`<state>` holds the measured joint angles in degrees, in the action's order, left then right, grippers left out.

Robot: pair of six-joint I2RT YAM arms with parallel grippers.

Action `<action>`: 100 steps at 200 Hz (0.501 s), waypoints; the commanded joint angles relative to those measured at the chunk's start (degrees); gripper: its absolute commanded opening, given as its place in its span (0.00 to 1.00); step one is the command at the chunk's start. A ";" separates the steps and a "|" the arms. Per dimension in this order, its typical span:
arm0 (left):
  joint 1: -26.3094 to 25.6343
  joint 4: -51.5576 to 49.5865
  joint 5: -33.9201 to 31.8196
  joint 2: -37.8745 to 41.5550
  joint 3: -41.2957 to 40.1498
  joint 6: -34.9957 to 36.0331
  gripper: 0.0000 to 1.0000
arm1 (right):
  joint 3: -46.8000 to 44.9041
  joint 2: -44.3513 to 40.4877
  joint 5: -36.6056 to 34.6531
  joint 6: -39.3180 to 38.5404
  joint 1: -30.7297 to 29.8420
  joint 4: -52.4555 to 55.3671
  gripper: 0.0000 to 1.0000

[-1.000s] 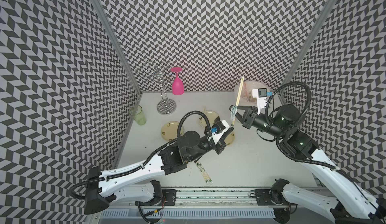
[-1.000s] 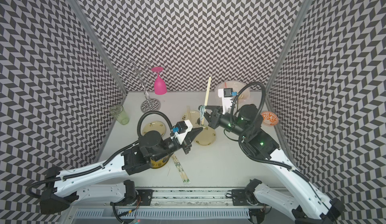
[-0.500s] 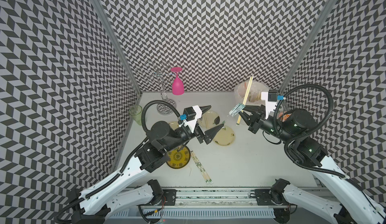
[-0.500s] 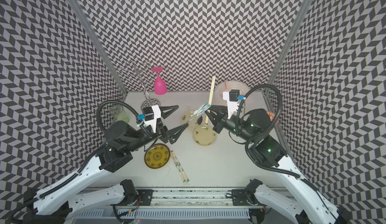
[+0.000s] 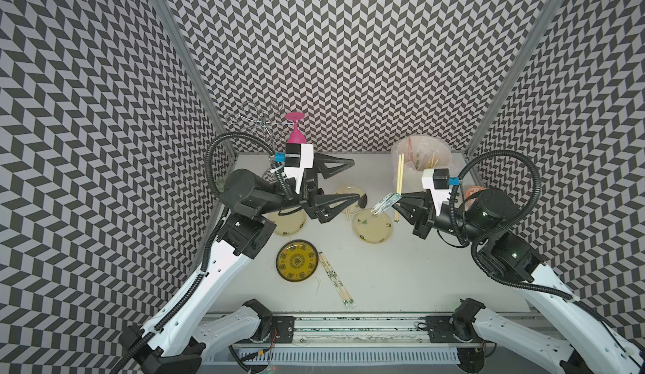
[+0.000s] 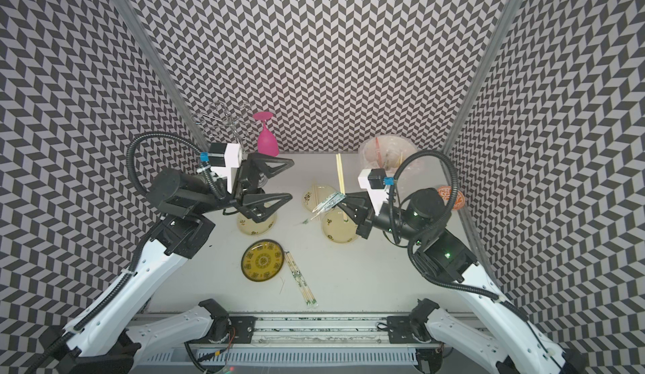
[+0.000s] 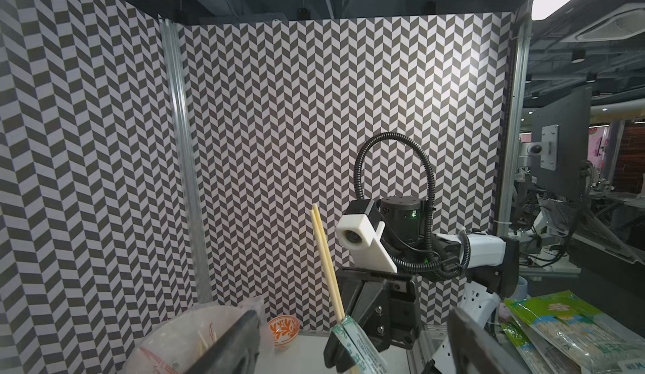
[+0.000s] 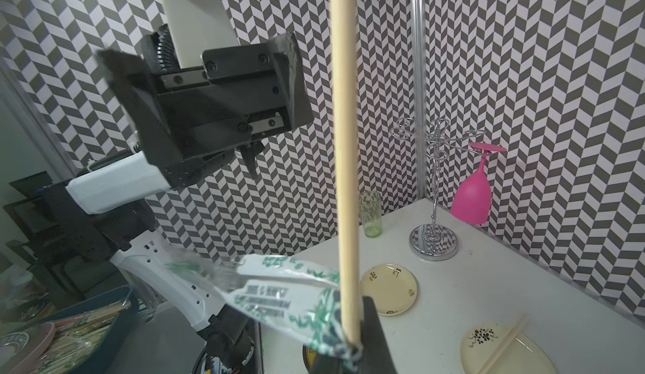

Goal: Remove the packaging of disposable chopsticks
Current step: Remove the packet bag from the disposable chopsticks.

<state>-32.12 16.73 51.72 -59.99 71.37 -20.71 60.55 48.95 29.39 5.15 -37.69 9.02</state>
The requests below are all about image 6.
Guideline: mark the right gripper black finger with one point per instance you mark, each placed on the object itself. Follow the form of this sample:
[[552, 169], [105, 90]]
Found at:
[[356, 202], [356, 213]]

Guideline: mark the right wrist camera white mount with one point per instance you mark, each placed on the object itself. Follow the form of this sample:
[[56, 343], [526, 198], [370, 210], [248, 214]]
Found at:
[[377, 184]]

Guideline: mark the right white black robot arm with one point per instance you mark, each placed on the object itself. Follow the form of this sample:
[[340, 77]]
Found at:
[[512, 344]]

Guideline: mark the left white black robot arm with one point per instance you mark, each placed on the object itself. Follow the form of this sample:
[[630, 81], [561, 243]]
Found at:
[[101, 339]]

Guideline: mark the metal wire cup rack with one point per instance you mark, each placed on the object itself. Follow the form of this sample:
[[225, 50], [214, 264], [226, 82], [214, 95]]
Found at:
[[231, 117]]

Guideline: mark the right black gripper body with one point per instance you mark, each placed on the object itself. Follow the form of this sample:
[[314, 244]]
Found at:
[[382, 223]]

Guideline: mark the pink plastic goblet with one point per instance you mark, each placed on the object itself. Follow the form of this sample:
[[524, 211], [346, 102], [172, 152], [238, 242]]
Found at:
[[267, 142]]

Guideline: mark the white bin with plastic bag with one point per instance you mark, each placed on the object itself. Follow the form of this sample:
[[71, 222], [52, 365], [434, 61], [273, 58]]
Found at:
[[387, 152]]

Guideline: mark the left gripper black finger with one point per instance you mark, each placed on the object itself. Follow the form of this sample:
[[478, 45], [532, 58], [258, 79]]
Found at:
[[260, 207], [268, 166]]

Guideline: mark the dark yellow patterned plate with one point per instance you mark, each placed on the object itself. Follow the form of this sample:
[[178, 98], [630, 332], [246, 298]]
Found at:
[[262, 261]]

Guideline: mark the cream plate with dark mark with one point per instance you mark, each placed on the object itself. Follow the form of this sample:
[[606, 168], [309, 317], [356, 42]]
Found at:
[[325, 191]]

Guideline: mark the cream plate left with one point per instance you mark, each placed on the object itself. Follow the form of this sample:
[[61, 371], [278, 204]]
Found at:
[[251, 228]]

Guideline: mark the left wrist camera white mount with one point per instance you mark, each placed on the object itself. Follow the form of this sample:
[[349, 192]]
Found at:
[[222, 160]]

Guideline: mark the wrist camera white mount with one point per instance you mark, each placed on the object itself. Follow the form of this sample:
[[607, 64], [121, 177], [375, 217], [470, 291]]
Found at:
[[377, 184], [222, 160]]

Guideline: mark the cream plate centre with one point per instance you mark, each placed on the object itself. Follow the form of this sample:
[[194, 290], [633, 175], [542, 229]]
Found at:
[[338, 227]]

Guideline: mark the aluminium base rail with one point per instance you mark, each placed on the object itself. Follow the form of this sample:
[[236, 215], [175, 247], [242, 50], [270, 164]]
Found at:
[[336, 341]]

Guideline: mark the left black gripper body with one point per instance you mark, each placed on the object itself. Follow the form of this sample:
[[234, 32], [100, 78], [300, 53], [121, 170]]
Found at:
[[246, 183]]

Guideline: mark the green wrapped chopsticks pair left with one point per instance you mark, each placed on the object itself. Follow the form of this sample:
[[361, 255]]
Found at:
[[306, 292]]

